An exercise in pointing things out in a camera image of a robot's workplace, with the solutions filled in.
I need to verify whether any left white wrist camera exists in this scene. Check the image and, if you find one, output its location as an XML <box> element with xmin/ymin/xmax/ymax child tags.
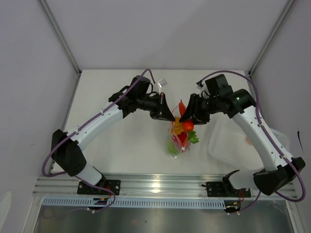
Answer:
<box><xmin>156</xmin><ymin>79</ymin><xmax>167</xmax><ymax>94</ymax></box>

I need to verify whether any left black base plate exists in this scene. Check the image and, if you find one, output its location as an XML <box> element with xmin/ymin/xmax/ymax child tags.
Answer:
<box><xmin>77</xmin><ymin>179</ymin><xmax>121</xmax><ymax>195</ymax></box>

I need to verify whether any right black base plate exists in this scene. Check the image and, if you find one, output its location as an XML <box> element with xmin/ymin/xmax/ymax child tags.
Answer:
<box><xmin>201</xmin><ymin>182</ymin><xmax>251</xmax><ymax>198</ymax></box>

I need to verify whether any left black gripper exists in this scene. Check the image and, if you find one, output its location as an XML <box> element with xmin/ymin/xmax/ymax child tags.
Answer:
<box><xmin>137</xmin><ymin>92</ymin><xmax>175</xmax><ymax>122</ymax></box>

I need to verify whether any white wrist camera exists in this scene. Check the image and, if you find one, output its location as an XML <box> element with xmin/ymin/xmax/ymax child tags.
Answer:
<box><xmin>196</xmin><ymin>81</ymin><xmax>207</xmax><ymax>91</ymax></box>
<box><xmin>156</xmin><ymin>79</ymin><xmax>167</xmax><ymax>94</ymax></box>

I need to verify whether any left aluminium frame post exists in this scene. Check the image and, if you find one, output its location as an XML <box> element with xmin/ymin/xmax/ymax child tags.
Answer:
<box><xmin>36</xmin><ymin>0</ymin><xmax>82</xmax><ymax>76</ymax></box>

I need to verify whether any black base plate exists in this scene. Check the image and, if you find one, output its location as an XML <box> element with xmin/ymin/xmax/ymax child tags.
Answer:
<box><xmin>201</xmin><ymin>182</ymin><xmax>251</xmax><ymax>198</ymax></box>
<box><xmin>77</xmin><ymin>179</ymin><xmax>121</xmax><ymax>195</ymax></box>

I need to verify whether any green cabbage toy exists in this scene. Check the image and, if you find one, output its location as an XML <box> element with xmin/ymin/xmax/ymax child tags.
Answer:
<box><xmin>167</xmin><ymin>141</ymin><xmax>180</xmax><ymax>155</ymax></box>

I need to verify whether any red bell pepper toy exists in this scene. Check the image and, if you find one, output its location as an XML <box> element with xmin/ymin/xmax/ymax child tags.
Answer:
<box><xmin>171</xmin><ymin>133</ymin><xmax>188</xmax><ymax>152</ymax></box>

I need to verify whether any aluminium frame post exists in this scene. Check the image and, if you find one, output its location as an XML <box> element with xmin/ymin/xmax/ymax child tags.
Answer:
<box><xmin>36</xmin><ymin>0</ymin><xmax>82</xmax><ymax>76</ymax></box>
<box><xmin>248</xmin><ymin>0</ymin><xmax>297</xmax><ymax>78</ymax></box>

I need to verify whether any clear orange zip top bag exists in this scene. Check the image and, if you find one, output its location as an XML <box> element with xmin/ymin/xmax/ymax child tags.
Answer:
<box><xmin>166</xmin><ymin>100</ymin><xmax>199</xmax><ymax>159</ymax></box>

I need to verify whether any white perforated plastic basket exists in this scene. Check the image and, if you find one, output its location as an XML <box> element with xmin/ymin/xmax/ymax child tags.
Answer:
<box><xmin>208</xmin><ymin>117</ymin><xmax>290</xmax><ymax>170</ymax></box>

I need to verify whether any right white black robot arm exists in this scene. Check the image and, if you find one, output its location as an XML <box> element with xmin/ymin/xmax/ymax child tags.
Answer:
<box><xmin>180</xmin><ymin>74</ymin><xmax>306</xmax><ymax>201</ymax></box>

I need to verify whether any white slotted cable duct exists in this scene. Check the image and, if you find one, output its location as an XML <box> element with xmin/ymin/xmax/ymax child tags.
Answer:
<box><xmin>42</xmin><ymin>196</ymin><xmax>226</xmax><ymax>210</ymax></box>

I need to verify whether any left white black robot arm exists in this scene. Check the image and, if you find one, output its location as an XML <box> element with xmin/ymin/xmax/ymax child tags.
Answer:
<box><xmin>51</xmin><ymin>76</ymin><xmax>175</xmax><ymax>194</ymax></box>

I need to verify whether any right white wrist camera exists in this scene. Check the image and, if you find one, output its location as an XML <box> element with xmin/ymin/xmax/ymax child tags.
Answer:
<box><xmin>196</xmin><ymin>81</ymin><xmax>207</xmax><ymax>91</ymax></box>

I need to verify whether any yellow ginger root toy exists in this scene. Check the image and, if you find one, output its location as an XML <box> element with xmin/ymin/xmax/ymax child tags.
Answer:
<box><xmin>171</xmin><ymin>117</ymin><xmax>192</xmax><ymax>135</ymax></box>

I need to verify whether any aluminium mounting rail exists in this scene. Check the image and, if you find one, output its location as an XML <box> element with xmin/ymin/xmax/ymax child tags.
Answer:
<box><xmin>33</xmin><ymin>172</ymin><xmax>298</xmax><ymax>200</ymax></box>

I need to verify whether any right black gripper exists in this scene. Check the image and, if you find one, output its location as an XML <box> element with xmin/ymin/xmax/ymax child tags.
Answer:
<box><xmin>180</xmin><ymin>93</ymin><xmax>220</xmax><ymax>126</ymax></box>

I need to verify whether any right aluminium frame post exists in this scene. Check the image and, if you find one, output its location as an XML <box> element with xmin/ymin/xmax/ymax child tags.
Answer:
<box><xmin>248</xmin><ymin>0</ymin><xmax>297</xmax><ymax>78</ymax></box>

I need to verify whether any orange carrot toy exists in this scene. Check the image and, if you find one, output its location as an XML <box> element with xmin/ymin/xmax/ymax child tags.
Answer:
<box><xmin>182</xmin><ymin>120</ymin><xmax>199</xmax><ymax>144</ymax></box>

